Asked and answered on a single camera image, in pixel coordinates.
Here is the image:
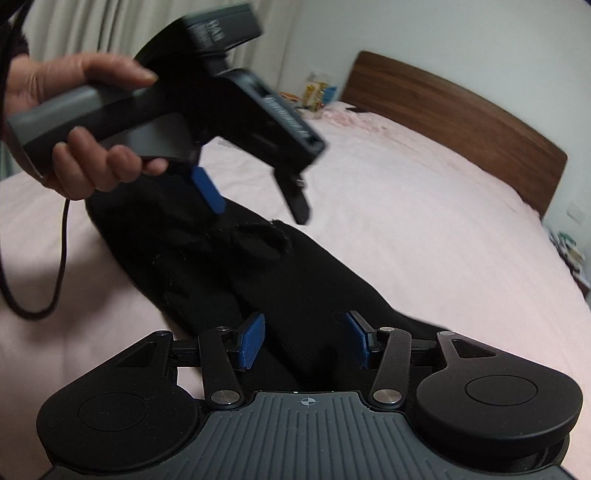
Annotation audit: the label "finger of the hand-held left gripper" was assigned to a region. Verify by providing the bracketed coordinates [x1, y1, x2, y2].
[272, 166, 312, 226]
[190, 166, 226, 215]

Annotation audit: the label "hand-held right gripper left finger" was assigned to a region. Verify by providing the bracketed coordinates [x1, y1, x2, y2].
[106, 312, 266, 409]

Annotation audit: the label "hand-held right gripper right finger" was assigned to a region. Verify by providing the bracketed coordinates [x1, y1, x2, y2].
[346, 311, 504, 409]

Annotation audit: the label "black pants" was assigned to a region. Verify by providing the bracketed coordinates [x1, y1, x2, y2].
[85, 159, 455, 393]

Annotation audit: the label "person's left hand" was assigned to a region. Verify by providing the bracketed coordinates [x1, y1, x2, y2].
[0, 53, 169, 201]

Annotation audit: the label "bed with pink sheet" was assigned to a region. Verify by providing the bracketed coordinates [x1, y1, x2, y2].
[0, 99, 591, 480]

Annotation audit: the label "white curtain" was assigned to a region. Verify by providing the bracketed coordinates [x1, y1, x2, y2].
[18, 0, 296, 93]

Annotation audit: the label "wooden headboard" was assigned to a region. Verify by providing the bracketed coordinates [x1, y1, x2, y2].
[339, 50, 568, 217]

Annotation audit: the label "clutter of papers and boxes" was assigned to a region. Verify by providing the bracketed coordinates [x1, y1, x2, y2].
[547, 228, 591, 296]

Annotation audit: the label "black cable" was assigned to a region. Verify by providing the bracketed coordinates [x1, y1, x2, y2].
[0, 0, 71, 319]

